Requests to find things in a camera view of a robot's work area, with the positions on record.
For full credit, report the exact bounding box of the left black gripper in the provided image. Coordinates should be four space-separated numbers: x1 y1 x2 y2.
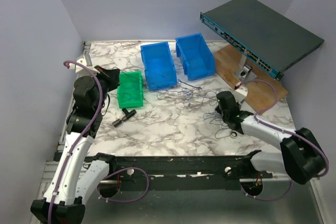
87 65 120 111

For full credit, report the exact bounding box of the black wire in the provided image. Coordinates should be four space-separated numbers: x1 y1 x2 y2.
146 71 234 141

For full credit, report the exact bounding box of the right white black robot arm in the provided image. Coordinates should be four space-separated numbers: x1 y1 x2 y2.
216 91 329 185

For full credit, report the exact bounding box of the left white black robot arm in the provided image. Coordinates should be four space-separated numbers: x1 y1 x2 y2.
30 68 120 223

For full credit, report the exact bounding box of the large silver combination wrench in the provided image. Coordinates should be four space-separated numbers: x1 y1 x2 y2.
229 130 238 138

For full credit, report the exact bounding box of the wooden board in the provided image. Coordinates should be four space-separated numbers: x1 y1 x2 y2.
213 45 290 115

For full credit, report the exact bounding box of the green plastic bin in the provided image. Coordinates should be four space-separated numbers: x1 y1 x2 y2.
117 71 144 109

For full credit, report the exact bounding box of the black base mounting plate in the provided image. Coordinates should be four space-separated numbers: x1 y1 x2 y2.
85 153 272 191

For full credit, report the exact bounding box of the small silver open wrench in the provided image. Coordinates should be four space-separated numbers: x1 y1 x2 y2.
177 79 203 91

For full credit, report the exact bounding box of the right blue plastic bin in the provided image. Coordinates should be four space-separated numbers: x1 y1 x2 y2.
175 33 215 81

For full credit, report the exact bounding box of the blue plastic bin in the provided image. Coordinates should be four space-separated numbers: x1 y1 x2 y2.
141 41 177 90
175 33 215 81

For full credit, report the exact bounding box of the left blue plastic bin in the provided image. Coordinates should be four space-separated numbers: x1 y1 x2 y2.
141 41 177 90

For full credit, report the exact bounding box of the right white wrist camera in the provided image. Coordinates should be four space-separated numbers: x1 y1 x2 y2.
233 82 248 103

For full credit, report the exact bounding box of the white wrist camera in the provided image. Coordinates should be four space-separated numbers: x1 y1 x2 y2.
233 82 248 103
75 54 92 76

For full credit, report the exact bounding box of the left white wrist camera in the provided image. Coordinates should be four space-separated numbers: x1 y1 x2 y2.
75 54 92 76

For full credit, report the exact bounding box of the metal switch stand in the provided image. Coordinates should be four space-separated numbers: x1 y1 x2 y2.
234 54 257 84

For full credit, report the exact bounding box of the dark network switch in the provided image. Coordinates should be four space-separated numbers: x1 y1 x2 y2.
200 0 324 81

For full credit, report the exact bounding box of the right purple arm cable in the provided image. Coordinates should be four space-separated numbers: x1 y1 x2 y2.
236 78 330 201

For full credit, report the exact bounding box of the aluminium rail frame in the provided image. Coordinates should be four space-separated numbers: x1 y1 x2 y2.
28 40 326 224

